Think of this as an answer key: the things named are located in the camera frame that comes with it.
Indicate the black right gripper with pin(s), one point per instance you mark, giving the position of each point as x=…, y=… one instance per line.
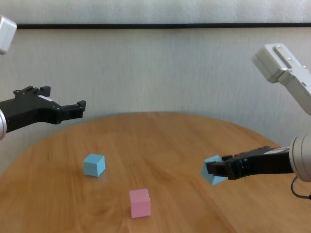
x=260, y=162

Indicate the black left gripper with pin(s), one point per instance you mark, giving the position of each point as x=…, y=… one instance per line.
x=29, y=111

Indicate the blue cube block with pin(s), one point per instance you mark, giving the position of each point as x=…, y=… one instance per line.
x=93, y=166
x=213, y=159

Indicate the pink cube block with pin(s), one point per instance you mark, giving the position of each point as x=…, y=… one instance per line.
x=139, y=204

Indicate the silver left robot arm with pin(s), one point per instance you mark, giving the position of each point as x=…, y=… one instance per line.
x=2, y=123

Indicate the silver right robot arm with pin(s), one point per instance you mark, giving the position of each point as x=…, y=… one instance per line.
x=302, y=157

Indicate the black horizontal wall strip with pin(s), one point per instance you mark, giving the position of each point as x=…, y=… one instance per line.
x=155, y=25

